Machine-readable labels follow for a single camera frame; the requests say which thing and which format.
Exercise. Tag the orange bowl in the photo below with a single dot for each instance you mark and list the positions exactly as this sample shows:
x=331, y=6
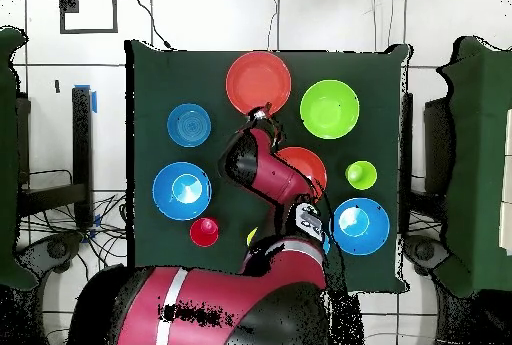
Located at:
x=256, y=81
x=308, y=165

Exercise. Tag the green bowl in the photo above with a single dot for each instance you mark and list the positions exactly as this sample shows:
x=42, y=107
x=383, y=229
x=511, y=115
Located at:
x=330, y=109

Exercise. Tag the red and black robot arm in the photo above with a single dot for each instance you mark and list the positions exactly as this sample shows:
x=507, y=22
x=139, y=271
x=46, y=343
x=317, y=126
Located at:
x=276, y=177

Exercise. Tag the small blue bowl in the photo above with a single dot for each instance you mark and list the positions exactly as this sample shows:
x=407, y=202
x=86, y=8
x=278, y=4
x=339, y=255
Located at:
x=188, y=125

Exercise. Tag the dark green tablecloth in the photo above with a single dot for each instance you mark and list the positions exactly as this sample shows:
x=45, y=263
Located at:
x=180, y=73

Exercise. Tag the lime green cup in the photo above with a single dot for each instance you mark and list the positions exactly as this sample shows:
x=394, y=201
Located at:
x=362, y=177

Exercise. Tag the yellow cup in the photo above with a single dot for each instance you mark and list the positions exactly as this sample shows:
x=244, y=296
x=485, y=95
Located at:
x=251, y=237

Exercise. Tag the large blue bowl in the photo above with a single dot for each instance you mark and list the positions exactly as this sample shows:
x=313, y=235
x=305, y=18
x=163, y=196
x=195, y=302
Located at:
x=372, y=237
x=168, y=201

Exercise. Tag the red cup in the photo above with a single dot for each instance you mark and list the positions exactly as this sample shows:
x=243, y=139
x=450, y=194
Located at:
x=204, y=235

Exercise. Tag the green cloth side table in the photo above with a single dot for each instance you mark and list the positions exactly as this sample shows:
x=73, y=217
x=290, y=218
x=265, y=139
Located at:
x=8, y=161
x=480, y=161

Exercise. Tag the black metal frame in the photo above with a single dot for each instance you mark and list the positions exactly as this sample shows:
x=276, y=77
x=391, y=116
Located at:
x=82, y=141

